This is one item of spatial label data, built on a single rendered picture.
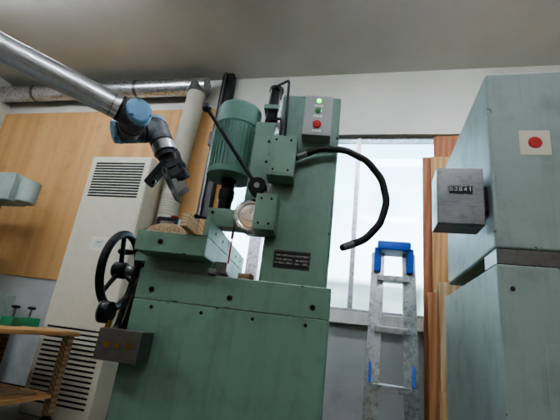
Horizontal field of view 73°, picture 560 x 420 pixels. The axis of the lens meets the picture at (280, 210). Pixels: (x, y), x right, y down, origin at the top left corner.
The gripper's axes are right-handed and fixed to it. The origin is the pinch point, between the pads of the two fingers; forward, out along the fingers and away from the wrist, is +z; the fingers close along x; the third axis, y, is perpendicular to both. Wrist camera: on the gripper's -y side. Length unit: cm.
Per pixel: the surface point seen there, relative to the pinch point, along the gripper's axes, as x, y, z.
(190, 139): 132, -2, -108
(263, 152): -3.4, 36.8, -2.2
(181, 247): -26.5, 2.3, 27.2
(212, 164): -3.1, 17.7, -6.2
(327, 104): -13, 64, -5
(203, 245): -26.4, 8.5, 29.2
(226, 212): -0.5, 15.4, 12.6
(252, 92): 141, 60, -134
